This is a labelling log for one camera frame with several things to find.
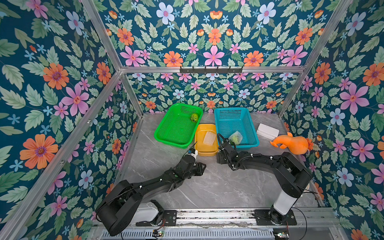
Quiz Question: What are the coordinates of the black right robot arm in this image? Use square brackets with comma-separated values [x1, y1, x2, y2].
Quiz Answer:
[217, 134, 313, 222]

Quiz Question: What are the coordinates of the orange toy duck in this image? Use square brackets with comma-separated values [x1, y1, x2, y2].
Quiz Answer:
[270, 133, 310, 155]

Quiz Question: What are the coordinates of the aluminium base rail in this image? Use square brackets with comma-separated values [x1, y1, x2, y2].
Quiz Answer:
[89, 208, 348, 240]

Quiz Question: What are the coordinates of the white rectangular box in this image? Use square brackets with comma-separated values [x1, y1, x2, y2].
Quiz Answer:
[257, 124, 280, 140]

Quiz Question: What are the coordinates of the teal plastic basket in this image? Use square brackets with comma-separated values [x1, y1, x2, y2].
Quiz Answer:
[214, 107, 260, 150]

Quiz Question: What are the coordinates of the dark speckled custard apple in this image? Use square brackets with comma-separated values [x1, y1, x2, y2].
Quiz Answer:
[190, 113, 199, 123]

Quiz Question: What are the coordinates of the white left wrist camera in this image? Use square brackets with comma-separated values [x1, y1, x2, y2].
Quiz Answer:
[188, 149, 198, 161]

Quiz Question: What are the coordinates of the yellow plastic tub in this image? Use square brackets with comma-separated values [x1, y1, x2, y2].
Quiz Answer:
[195, 124, 219, 157]

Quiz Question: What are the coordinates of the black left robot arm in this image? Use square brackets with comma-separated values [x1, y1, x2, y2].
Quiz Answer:
[96, 154, 207, 236]

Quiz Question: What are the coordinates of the green custard apple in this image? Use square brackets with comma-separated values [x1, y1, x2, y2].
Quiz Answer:
[231, 135, 243, 146]

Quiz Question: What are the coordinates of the green plastic basket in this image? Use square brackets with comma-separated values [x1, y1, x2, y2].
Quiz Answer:
[154, 103, 203, 149]

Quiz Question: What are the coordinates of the black wall hook rack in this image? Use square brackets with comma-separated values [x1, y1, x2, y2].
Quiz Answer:
[179, 67, 243, 75]

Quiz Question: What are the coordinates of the white foam net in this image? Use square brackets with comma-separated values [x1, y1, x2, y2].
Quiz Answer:
[203, 131, 217, 146]
[229, 131, 243, 146]

